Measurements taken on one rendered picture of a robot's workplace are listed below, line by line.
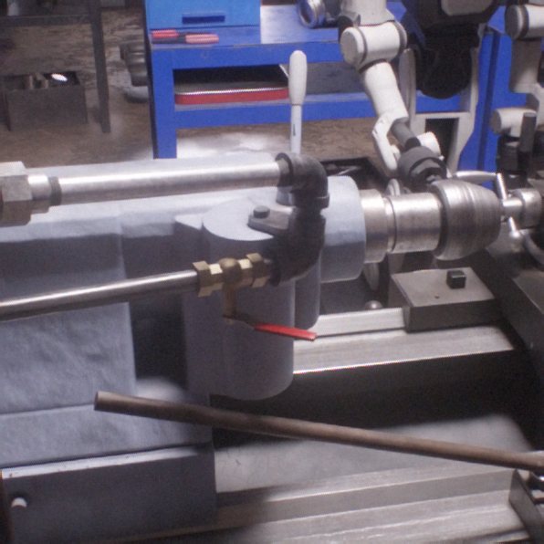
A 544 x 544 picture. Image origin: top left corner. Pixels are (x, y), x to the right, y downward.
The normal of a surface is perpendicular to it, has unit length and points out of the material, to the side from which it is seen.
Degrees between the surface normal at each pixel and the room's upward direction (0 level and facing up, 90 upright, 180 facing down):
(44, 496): 90
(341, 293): 0
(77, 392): 66
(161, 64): 90
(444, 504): 0
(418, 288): 0
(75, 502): 90
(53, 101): 90
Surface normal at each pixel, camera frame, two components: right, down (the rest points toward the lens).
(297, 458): 0.14, -0.86
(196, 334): -0.56, 0.21
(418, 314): 0.18, 0.48
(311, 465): -0.33, -0.80
